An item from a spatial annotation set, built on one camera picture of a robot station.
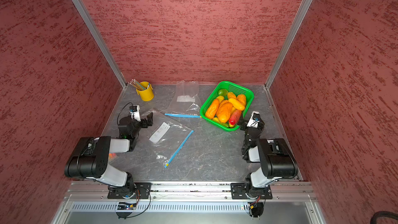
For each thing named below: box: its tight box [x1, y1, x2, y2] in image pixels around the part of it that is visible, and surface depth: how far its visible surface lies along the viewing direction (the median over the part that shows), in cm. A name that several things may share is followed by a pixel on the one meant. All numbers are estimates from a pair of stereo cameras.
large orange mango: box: [216, 99, 233, 124], surface depth 94 cm
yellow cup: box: [135, 81, 154, 102], surface depth 109 cm
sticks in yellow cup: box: [129, 78, 151, 91], surface depth 102 cm
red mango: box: [228, 109, 242, 129], surface depth 94 cm
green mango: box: [217, 88, 229, 96], surface depth 109 cm
